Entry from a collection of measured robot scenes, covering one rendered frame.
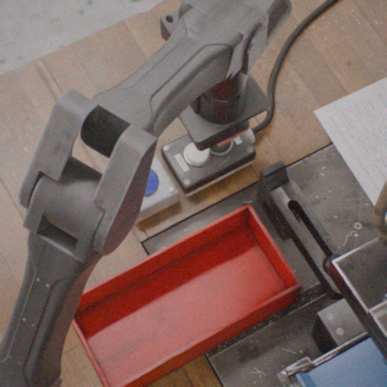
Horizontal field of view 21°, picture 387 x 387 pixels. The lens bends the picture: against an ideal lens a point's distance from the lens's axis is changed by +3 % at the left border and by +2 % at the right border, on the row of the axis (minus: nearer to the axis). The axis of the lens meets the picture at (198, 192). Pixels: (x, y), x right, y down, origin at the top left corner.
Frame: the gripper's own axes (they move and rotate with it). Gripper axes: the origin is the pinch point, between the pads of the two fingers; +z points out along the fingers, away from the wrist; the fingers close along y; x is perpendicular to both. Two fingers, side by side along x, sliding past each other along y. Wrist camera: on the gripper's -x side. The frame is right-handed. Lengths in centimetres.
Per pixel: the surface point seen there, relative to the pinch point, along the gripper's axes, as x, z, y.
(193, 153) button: -0.3, 1.1, 3.5
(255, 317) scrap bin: 21.8, 1.4, 7.6
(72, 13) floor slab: -88, 94, -13
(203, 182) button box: 3.2, 2.9, 3.9
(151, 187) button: 1.3, 1.2, 10.4
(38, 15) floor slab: -91, 94, -6
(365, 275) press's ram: 28.2, -19.0, 0.5
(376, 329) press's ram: 33.7, -22.1, 3.6
